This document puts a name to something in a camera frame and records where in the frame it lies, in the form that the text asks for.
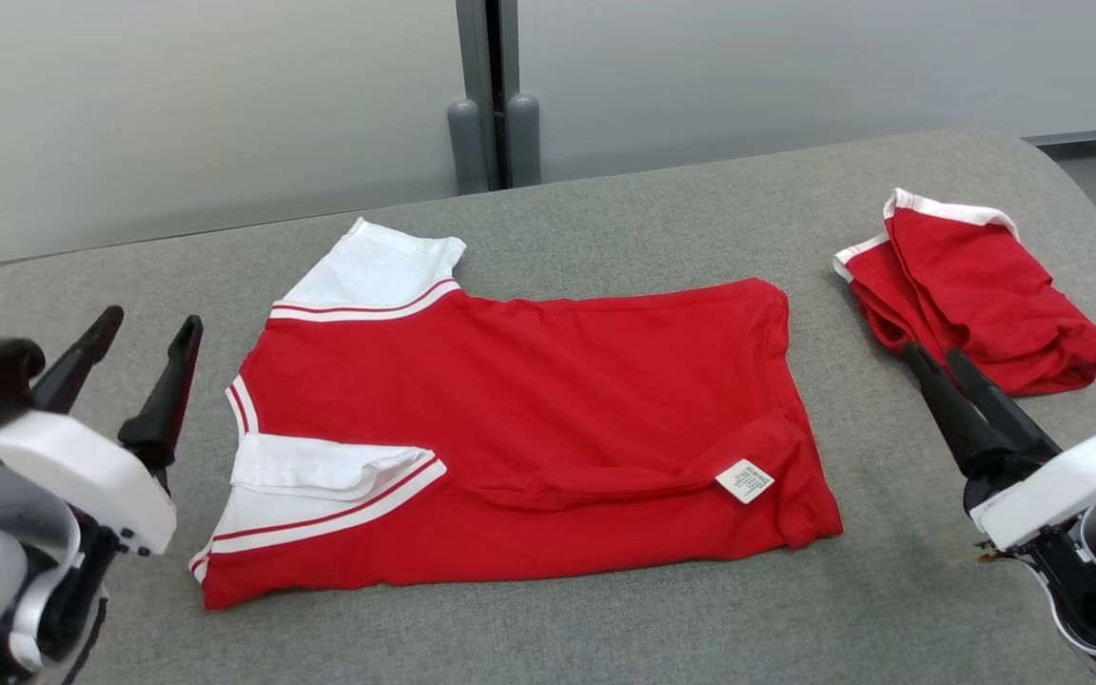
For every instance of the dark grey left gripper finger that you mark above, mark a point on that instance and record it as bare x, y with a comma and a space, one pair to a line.
77, 366
163, 409

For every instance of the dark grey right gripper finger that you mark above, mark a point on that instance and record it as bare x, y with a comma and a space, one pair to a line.
1009, 409
967, 428

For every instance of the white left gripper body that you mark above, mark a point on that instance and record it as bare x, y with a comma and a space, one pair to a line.
63, 461

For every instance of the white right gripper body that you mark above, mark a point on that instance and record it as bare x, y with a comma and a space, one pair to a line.
1062, 485

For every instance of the red and white t-shirt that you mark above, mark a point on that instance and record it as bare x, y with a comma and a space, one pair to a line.
548, 409

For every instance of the red shorts with white trim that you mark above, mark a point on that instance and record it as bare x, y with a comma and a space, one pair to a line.
986, 295

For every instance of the grey partition post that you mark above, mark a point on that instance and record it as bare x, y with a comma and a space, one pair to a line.
477, 95

